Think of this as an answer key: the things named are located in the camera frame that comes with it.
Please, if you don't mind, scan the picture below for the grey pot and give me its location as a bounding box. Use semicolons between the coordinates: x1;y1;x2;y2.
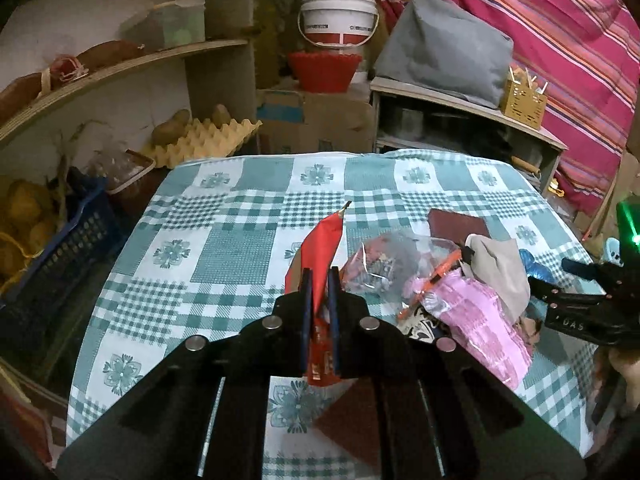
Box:
385;107;426;136

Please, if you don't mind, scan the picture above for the pink plastic packet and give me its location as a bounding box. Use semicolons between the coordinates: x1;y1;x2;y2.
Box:
402;272;533;388

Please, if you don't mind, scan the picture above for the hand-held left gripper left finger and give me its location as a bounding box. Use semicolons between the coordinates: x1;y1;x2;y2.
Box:
55;269;316;480

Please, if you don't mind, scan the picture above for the red snack wrapper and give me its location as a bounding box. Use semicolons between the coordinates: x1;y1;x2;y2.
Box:
284;201;353;386

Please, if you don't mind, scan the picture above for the blue plastic wrapper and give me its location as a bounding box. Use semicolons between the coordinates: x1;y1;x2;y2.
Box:
517;249;557;282

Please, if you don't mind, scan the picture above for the red plastic basket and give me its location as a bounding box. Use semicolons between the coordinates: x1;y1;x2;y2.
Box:
286;51;364;93

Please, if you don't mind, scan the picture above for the yellow toothpick holder box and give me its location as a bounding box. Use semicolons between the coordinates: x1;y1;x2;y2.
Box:
500;66;548;131

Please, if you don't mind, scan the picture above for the curved wooden shelf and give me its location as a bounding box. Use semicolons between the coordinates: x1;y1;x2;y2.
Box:
0;0;261;201

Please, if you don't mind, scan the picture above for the dark red scouring pad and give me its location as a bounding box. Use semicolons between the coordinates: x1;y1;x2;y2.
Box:
427;208;491;241

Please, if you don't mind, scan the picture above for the pink striped blanket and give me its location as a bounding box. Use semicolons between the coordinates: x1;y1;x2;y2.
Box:
372;0;640;216

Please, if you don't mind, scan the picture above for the cardboard box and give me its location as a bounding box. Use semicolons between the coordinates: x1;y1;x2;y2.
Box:
256;89;376;156

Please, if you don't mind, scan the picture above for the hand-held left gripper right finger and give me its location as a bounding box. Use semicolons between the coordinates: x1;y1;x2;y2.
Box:
327;267;586;480

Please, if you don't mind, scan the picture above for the red rimmed plastic tub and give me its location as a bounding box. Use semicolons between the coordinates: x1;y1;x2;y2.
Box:
90;149;156;196

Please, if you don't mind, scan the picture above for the green white checked tablecloth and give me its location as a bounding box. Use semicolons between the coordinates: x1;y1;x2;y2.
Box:
65;149;606;480

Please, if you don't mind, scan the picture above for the person's right hand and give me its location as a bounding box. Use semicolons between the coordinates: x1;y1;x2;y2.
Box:
607;347;640;391

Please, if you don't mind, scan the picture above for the dark blue plastic crate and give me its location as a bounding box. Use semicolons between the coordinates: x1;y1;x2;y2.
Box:
0;167;126;311

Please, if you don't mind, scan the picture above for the grey wooden cabinet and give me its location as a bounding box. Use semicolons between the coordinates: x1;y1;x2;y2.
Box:
369;77;570;196

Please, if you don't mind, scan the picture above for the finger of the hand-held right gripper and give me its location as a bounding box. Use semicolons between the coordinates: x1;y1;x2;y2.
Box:
561;257;608;277
527;276;607;312

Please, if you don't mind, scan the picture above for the grey cushion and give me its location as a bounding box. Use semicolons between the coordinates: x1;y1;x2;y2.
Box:
374;0;515;110

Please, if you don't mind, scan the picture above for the white plastic bucket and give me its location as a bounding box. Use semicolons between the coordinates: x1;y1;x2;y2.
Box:
297;0;379;51

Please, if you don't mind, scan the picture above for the brown sweet potato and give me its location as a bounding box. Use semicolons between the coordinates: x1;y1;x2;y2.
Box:
75;41;146;68
0;72;46;123

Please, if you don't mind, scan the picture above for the yellow egg tray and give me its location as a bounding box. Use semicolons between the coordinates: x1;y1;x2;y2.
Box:
142;117;263;170

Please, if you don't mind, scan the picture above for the clear plastic container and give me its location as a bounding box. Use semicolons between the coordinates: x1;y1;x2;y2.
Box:
122;0;207;51

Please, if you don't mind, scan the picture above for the clear plastic bag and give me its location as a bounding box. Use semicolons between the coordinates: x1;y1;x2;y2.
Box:
342;232;466;303

